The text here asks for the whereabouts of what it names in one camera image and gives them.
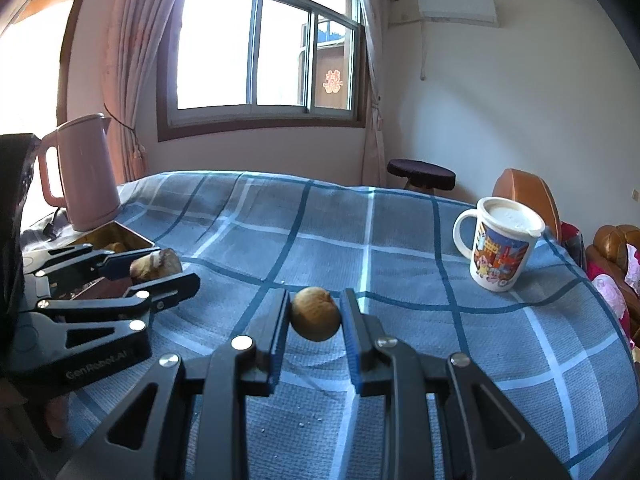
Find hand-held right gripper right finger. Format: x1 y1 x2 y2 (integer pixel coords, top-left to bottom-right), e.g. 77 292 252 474
340 287 573 480

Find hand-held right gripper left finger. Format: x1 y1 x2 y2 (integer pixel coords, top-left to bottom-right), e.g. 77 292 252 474
55 287 292 480

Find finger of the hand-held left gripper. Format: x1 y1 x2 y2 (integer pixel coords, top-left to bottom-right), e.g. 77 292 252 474
35 272 201 321
22 243 163 291

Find cut brown sugarcane piece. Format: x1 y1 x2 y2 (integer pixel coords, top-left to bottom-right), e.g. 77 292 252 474
129 248 183 281

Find pink metal tin box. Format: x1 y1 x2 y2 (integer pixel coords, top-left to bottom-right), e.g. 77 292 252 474
65 225 156 301

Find small brown round fruit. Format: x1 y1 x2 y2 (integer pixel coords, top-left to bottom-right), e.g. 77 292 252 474
291 286 342 343

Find person's left hand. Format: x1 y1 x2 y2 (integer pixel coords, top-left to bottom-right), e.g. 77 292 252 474
42 392 71 438

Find pink electric kettle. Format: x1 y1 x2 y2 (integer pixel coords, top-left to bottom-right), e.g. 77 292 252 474
37 113 122 232

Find blue plaid tablecloth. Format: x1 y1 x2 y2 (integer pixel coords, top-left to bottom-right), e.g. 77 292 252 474
22 170 633 480

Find white cartoon print mug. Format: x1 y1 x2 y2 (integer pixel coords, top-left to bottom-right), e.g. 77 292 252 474
453 196 546 292

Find dark round stool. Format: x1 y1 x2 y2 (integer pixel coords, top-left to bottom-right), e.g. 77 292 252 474
387 159 456 193

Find long pink curtain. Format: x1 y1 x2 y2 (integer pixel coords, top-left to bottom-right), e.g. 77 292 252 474
100 0 193 183

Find brown leather chair back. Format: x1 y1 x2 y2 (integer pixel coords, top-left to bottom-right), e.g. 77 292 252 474
492 168 563 241

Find sliding glass window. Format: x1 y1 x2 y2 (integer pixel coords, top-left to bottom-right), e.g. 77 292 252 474
157 0 368 142

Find red floral cloth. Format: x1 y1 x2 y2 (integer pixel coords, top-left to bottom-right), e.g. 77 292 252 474
560 220 588 266

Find narrow pink curtain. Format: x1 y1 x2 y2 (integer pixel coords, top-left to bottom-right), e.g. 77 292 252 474
357 0 388 188

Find pink floral cushion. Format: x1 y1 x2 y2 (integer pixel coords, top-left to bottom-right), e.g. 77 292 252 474
592 275 631 331
625 242 640 296

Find brown leather sofa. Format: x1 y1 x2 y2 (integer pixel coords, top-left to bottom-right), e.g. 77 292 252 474
585 225 640 346

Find white air conditioner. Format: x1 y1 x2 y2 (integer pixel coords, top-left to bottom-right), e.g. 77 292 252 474
417 0 499 26

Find black power cable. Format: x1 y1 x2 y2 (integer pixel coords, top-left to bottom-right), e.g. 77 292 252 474
42 207 68 241

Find wooden door frame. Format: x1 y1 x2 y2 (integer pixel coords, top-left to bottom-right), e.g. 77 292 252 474
0 0 88 126

